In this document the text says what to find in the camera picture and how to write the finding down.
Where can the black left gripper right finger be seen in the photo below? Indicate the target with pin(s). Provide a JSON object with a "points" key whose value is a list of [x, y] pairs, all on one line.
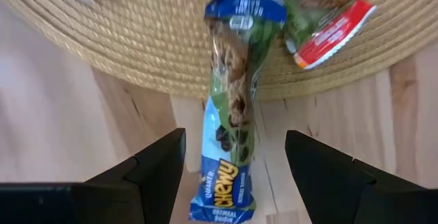
{"points": [[335, 189]]}

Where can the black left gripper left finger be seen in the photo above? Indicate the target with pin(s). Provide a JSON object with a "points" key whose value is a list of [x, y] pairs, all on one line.
{"points": [[154, 183]]}

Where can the blue Quaker Chewy granola bar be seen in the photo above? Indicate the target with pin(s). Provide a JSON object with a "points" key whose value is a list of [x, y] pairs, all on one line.
{"points": [[226, 189]]}

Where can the round woven straw placemat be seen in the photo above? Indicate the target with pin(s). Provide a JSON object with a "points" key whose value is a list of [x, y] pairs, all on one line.
{"points": [[137, 46]]}

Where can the red Quaker Chewy granola bar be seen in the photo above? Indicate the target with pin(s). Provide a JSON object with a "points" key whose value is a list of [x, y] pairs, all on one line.
{"points": [[328, 39]]}

